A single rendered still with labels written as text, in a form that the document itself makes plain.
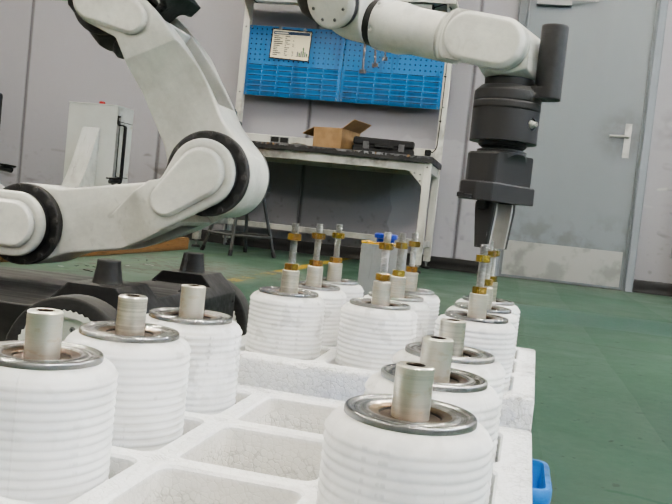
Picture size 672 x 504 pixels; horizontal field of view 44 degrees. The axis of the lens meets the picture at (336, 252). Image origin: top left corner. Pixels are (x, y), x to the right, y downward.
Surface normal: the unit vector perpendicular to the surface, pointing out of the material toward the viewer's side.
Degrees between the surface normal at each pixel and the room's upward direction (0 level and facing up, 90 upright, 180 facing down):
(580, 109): 90
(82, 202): 90
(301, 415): 90
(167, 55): 113
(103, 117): 90
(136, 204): 106
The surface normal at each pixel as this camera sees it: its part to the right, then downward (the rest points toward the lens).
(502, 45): -0.50, -0.01
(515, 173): 0.65, 0.11
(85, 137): -0.15, -0.35
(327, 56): -0.21, 0.03
